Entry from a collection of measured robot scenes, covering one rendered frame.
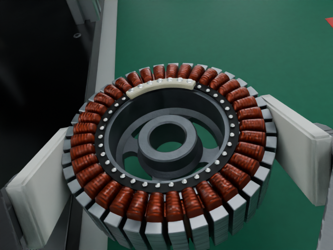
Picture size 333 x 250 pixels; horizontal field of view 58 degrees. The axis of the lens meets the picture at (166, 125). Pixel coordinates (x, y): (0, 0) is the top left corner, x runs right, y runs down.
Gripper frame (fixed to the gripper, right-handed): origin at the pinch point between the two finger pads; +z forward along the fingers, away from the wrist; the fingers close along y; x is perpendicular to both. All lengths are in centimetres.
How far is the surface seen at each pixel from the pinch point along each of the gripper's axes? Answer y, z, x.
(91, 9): -6.9, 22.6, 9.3
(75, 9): -8.8, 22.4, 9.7
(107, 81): -5.8, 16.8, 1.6
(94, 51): -7.0, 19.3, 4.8
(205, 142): 2.8, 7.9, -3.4
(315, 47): 16.0, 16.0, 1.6
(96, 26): -6.9, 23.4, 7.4
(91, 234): -6.5, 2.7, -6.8
